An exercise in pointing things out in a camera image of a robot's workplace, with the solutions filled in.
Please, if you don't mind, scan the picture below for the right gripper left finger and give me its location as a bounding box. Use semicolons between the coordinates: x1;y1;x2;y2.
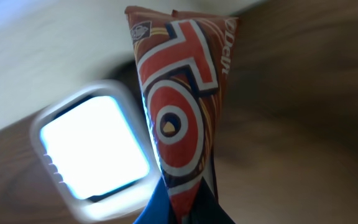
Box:
134;177;170;224

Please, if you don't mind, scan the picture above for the orange chocolate bar wrapper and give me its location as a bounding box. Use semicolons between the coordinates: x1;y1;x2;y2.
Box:
125;6;239;223

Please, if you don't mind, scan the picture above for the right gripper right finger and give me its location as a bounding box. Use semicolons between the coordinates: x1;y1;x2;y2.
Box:
191;179;235;224

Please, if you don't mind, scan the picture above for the white barcode scanner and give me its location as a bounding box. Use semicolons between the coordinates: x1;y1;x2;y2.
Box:
30;80;160;223

